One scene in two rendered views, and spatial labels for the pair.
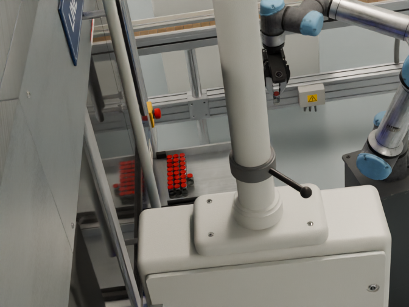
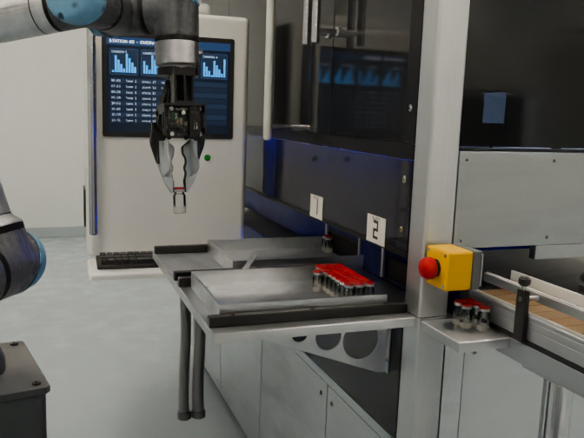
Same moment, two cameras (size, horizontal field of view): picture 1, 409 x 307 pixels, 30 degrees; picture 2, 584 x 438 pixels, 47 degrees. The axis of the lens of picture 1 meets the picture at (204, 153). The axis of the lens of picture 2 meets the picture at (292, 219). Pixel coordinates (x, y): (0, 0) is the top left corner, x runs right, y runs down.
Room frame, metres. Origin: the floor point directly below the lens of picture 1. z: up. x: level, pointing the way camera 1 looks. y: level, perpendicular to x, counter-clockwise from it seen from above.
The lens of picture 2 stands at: (3.23, -0.54, 1.27)
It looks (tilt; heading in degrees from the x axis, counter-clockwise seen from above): 9 degrees down; 157
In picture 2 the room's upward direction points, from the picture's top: 2 degrees clockwise
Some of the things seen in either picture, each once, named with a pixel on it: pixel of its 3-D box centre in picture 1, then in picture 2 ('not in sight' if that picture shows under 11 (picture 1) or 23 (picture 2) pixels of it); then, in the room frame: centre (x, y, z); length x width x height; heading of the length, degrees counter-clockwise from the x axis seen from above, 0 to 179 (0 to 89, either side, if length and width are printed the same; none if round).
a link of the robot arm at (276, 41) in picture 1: (272, 35); (179, 56); (2.06, -0.27, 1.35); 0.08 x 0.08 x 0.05
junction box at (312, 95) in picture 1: (311, 95); not in sight; (2.85, -0.54, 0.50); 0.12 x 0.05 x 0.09; 88
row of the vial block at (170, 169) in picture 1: (170, 176); (352, 282); (1.99, 0.13, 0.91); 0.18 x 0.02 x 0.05; 177
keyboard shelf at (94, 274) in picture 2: not in sight; (164, 263); (1.24, -0.12, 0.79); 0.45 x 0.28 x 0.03; 86
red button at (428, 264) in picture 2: (156, 114); (430, 268); (2.23, 0.15, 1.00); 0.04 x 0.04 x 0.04; 88
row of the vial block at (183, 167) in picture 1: (183, 174); (333, 284); (1.98, 0.08, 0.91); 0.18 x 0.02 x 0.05; 177
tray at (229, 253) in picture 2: not in sight; (282, 254); (1.64, 0.10, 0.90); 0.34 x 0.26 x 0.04; 88
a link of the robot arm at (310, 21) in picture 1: (305, 18); (116, 11); (2.01, -0.37, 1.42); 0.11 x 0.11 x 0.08; 56
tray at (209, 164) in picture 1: (215, 172); (284, 290); (1.98, -0.03, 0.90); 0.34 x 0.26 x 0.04; 87
